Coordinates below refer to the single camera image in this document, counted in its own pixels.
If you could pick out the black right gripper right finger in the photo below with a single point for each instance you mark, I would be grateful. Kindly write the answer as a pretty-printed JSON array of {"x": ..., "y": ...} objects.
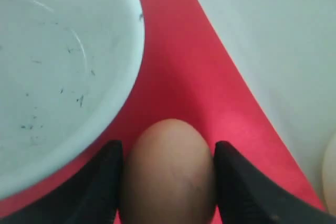
[{"x": 246, "y": 195}]

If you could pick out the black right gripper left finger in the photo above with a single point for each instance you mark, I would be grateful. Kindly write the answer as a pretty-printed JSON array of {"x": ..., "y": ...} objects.
[{"x": 89, "y": 196}]

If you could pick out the brown egg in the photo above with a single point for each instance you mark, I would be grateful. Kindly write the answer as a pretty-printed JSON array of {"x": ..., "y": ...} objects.
[{"x": 168, "y": 177}]

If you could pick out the cream plastic bin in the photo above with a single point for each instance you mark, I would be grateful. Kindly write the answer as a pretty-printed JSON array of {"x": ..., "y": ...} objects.
[{"x": 328, "y": 176}]

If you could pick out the red tablecloth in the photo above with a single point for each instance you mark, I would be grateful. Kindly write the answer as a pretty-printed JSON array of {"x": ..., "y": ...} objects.
[{"x": 186, "y": 73}]

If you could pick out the white ceramic bowl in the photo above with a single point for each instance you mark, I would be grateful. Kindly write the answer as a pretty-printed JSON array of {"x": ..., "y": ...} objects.
[{"x": 67, "y": 68}]

